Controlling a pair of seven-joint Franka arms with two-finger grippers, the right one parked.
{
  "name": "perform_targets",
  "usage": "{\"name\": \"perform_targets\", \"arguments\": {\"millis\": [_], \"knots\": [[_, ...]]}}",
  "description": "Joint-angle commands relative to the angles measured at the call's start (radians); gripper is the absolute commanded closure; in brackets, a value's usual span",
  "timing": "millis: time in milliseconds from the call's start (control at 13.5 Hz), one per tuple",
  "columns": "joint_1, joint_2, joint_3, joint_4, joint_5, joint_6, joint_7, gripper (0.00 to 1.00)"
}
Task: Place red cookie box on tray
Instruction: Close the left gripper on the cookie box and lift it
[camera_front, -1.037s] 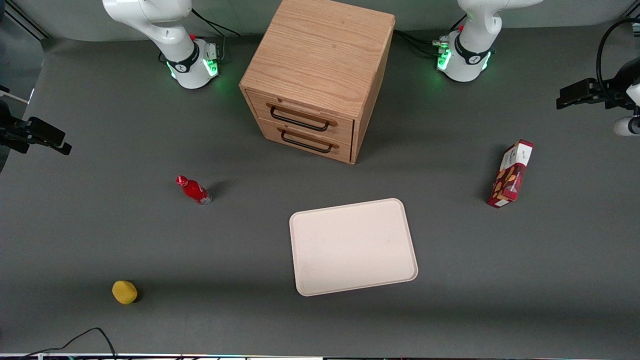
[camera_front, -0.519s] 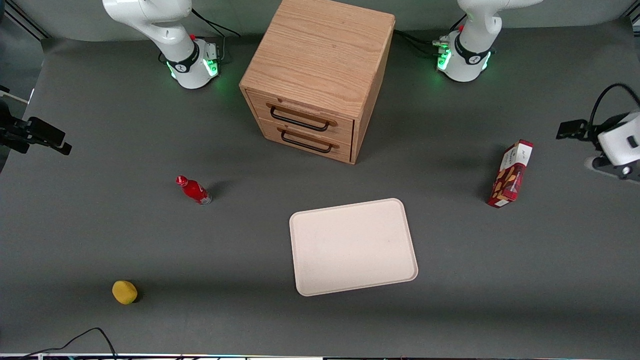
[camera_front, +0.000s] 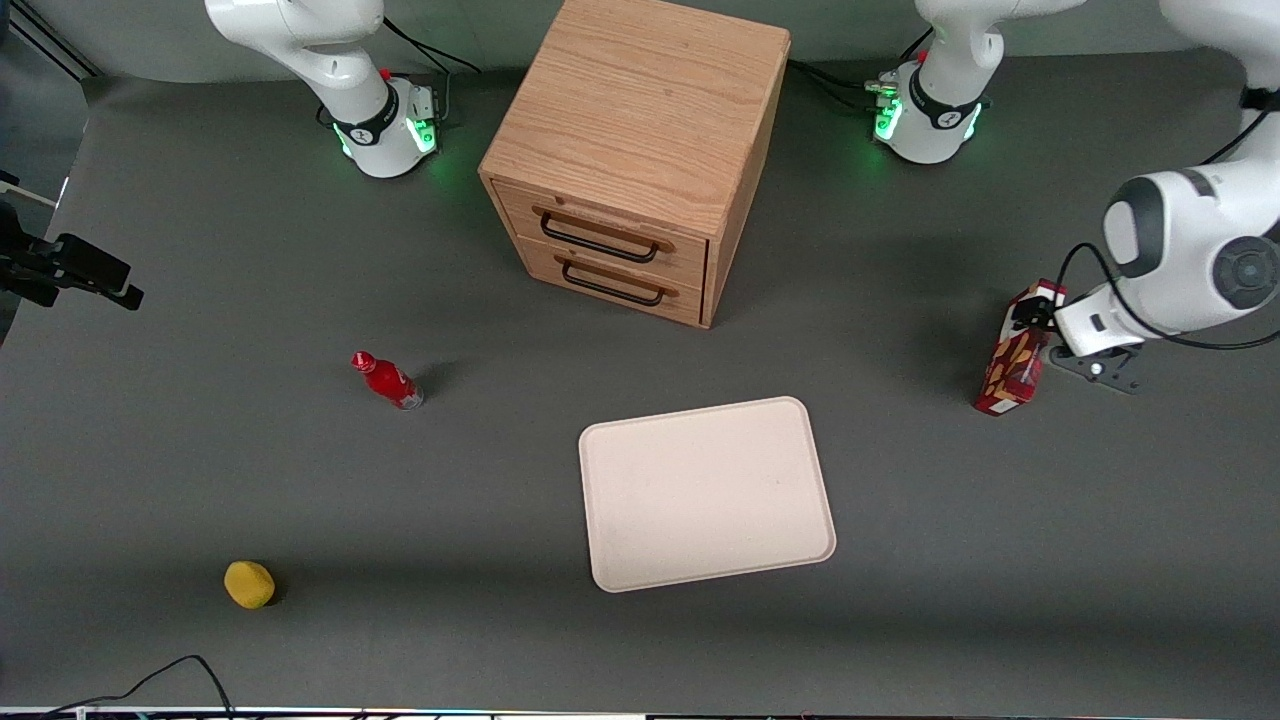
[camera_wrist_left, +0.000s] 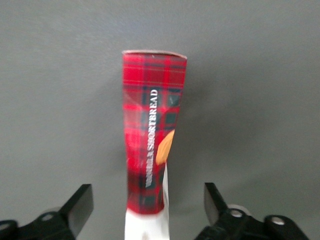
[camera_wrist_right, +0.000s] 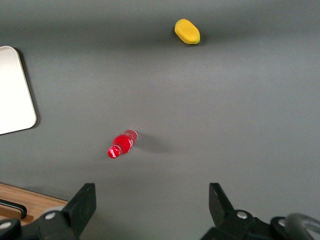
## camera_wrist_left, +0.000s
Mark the red tartan shortbread cookie box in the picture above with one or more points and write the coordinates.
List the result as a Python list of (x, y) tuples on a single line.
[(147, 140)]

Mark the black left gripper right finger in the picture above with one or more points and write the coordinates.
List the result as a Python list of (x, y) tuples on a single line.
[(226, 217)]

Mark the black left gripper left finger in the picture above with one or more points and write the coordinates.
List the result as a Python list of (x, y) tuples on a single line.
[(65, 216)]

